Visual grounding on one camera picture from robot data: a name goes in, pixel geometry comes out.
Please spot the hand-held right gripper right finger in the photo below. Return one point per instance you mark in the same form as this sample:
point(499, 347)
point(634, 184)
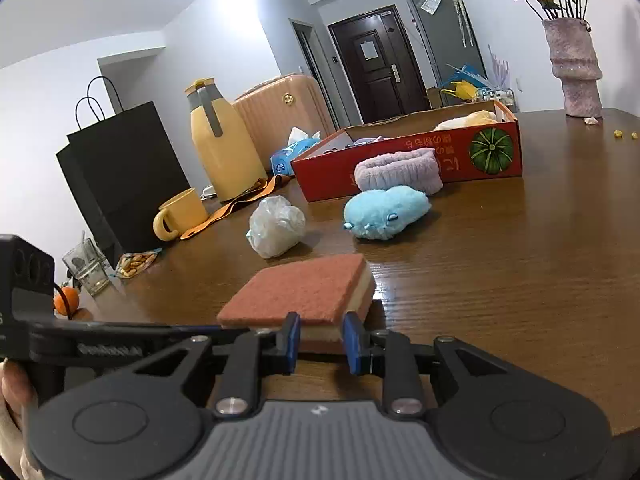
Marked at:
point(352, 345)

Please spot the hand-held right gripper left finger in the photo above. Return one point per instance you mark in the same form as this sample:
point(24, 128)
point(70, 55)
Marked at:
point(292, 342)

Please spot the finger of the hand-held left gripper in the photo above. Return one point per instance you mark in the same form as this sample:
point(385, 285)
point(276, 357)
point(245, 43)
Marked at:
point(210, 331)

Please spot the red and yellow sponge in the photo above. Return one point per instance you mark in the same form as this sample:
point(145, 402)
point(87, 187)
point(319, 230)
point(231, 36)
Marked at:
point(300, 290)

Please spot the red cardboard box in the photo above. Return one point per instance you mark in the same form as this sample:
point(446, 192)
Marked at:
point(400, 160)

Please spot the white plush toy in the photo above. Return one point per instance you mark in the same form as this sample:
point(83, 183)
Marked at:
point(452, 124)

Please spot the person's left hand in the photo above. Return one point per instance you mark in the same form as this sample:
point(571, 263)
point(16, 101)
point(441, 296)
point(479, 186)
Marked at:
point(12, 410)

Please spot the orange fruit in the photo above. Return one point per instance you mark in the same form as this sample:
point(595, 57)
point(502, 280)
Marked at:
point(67, 301)

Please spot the clear drinking glass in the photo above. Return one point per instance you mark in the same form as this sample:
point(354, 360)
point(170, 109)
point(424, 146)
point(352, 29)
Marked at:
point(87, 267)

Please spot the snack packet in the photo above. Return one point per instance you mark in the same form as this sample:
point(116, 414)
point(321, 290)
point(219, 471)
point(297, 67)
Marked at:
point(136, 264)

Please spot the white plastic-wrapped bundle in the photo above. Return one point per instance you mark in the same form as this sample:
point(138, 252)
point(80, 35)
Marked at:
point(275, 227)

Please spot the yellow mug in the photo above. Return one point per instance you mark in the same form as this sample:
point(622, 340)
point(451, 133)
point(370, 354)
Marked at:
point(182, 212)

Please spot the blue plush toy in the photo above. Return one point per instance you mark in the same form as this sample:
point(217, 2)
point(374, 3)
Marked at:
point(385, 210)

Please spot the black paper bag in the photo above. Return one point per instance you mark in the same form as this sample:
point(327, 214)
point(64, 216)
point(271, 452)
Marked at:
point(125, 180)

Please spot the purple fluffy headband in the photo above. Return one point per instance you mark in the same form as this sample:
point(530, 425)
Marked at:
point(400, 170)

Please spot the yellow thermos jug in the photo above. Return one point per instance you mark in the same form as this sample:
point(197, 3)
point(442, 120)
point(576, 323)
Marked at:
point(227, 145)

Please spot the blue tissue pack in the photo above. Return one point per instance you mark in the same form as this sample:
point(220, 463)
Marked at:
point(292, 155)

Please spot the peach hard-shell suitcase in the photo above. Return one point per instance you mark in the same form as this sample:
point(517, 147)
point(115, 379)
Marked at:
point(285, 110)

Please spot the brown cardboard box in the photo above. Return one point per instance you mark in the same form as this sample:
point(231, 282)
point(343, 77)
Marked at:
point(434, 99)

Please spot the interior doorway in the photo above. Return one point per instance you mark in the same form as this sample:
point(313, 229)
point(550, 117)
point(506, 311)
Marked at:
point(309, 75)

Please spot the dark brown entrance door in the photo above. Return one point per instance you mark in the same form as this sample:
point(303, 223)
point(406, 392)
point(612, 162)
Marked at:
point(380, 65)

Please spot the blue and yellow bags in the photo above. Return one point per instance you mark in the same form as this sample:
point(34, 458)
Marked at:
point(465, 85)

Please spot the grey refrigerator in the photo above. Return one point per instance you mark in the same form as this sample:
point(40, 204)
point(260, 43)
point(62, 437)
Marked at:
point(445, 35)

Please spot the fallen rose petal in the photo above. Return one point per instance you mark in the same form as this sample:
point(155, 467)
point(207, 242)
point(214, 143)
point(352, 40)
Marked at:
point(591, 120)

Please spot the yellow crumbs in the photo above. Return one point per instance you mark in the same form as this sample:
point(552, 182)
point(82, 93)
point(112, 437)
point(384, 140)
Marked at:
point(619, 134)

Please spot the white folded umbrella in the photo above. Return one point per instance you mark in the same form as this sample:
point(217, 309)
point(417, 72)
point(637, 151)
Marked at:
point(460, 15)

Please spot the pink textured vase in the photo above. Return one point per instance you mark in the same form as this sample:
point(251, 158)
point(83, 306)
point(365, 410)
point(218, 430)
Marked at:
point(575, 65)

